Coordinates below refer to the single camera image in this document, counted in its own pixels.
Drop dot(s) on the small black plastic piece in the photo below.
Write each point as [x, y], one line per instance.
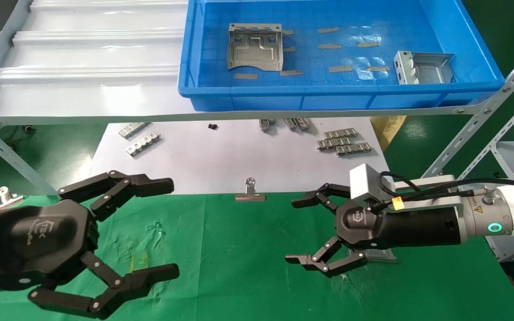
[212, 126]

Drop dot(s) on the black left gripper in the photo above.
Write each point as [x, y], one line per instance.
[38, 240]

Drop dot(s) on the white angle-iron storage rack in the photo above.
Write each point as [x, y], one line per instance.
[511, 154]

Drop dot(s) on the notched metal rail part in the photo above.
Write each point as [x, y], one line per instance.
[353, 149]
[134, 129]
[289, 124]
[266, 124]
[333, 143]
[143, 144]
[302, 124]
[340, 133]

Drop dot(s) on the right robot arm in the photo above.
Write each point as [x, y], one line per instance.
[422, 227]

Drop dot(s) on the folded box-shaped metal part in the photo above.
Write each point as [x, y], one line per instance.
[431, 71]

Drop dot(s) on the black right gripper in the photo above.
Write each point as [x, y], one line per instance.
[359, 223]

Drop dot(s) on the large sheet metal plate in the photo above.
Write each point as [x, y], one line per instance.
[384, 255]

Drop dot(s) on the large blue plastic bin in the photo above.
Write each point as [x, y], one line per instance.
[212, 93]

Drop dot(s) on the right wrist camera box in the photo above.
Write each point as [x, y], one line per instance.
[366, 180]

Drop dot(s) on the green table cloth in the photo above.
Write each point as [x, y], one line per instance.
[239, 249]

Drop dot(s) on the flat stamped metal bracket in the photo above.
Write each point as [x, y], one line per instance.
[254, 53]

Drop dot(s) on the grey metal shelf rack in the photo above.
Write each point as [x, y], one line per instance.
[105, 118]

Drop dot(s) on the silver binder clip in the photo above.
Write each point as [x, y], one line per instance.
[5, 196]
[250, 196]

